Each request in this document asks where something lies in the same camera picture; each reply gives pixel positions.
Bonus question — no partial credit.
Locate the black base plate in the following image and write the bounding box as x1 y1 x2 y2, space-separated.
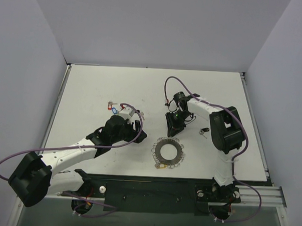
63 171 241 216

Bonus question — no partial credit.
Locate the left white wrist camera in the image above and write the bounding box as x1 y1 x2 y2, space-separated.
118 105 136 124

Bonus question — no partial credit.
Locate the blue key tag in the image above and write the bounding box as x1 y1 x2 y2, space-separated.
112 107 118 115

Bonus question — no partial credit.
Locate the purple cable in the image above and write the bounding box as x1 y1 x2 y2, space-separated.
0 97 144 220
158 75 269 225

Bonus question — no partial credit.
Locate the red tag key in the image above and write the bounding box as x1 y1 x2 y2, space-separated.
108 101 117 110

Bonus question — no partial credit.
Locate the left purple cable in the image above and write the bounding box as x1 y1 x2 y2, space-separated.
0 97 144 220

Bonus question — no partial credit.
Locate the white disc wire keyring holder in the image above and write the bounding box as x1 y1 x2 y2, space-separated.
151 137 185 169

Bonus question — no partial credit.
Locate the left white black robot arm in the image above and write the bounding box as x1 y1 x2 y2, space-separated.
8 115 147 207

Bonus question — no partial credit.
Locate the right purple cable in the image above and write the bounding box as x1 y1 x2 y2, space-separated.
158 75 269 225

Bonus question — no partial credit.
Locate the yellow tag key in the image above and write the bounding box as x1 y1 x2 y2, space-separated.
154 163 167 169

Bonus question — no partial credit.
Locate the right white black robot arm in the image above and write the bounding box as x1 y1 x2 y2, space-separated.
165 92 249 201

